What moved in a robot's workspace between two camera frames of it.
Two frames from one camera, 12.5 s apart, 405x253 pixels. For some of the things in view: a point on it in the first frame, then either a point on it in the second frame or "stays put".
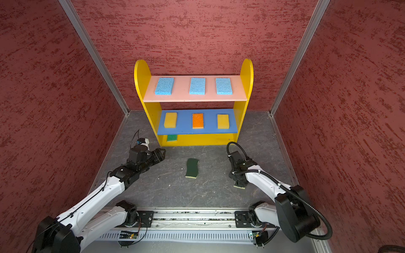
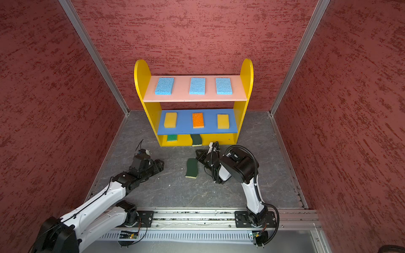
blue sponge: [198, 86] stays put
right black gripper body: [239, 179] to [203, 158]
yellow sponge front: [170, 120] stays put
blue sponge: [223, 86] stays put
